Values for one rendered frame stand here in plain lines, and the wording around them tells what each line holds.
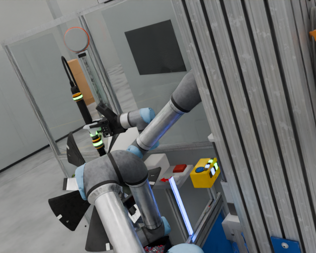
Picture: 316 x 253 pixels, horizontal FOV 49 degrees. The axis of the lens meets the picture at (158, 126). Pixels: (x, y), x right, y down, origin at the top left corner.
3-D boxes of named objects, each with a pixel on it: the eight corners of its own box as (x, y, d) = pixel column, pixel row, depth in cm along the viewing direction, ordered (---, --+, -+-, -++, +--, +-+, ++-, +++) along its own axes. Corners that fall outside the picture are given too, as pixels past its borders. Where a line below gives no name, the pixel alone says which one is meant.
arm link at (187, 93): (210, 95, 122) (137, 170, 150) (217, 85, 132) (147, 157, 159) (186, 73, 122) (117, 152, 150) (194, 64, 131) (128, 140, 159)
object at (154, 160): (152, 166, 257) (147, 153, 254) (170, 165, 248) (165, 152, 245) (140, 179, 244) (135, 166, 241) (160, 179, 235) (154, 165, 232)
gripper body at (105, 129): (102, 138, 167) (124, 134, 162) (95, 122, 164) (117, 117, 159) (109, 131, 174) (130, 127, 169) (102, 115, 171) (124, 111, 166)
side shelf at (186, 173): (151, 169, 260) (150, 166, 259) (194, 168, 240) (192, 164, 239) (134, 188, 242) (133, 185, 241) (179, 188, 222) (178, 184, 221)
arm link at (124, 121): (125, 115, 157) (132, 108, 164) (116, 117, 159) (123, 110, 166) (131, 130, 160) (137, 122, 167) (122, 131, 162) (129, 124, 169)
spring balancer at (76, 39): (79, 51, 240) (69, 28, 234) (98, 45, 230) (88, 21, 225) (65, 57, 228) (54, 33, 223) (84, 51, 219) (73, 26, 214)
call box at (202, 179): (205, 173, 199) (200, 157, 196) (221, 173, 194) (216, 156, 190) (194, 190, 187) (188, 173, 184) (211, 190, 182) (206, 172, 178)
